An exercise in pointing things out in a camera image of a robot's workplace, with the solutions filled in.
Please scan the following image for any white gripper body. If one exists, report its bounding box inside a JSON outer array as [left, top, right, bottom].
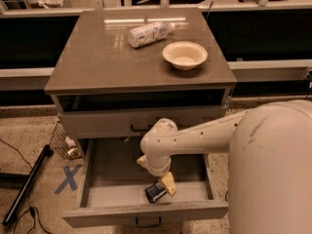
[[143, 155, 171, 177]]

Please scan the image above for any blue rxbar blueberry packet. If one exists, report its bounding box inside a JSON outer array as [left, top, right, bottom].
[[145, 181, 167, 204]]

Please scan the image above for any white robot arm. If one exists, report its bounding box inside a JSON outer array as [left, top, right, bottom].
[[137, 99, 312, 234]]

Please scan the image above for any closed grey top drawer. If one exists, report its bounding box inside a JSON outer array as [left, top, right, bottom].
[[58, 105, 226, 139]]

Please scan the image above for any open grey middle drawer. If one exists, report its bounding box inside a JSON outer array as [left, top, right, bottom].
[[63, 137, 228, 227]]

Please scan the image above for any grey drawer cabinet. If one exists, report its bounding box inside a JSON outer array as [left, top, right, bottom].
[[44, 7, 238, 148]]

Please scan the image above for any blue tape cross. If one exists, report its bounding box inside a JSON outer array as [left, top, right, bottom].
[[55, 164, 82, 194]]

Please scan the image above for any black bar left floor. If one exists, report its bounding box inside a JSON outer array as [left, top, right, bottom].
[[1, 144, 54, 227]]

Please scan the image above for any white paper bowl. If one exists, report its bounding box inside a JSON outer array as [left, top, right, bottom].
[[162, 41, 208, 70]]

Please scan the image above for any lying white plastic bottle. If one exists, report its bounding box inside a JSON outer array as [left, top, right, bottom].
[[128, 21, 176, 48]]

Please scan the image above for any black drawer handle top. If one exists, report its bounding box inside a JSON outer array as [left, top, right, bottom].
[[130, 125, 150, 133]]

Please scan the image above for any metal drawer handle bottom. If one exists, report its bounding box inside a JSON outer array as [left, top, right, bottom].
[[135, 216, 162, 228]]

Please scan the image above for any wire mesh basket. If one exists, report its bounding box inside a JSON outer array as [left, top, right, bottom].
[[50, 121, 81, 160]]

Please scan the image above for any black floor cable left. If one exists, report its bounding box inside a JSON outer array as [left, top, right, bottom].
[[0, 137, 53, 234]]

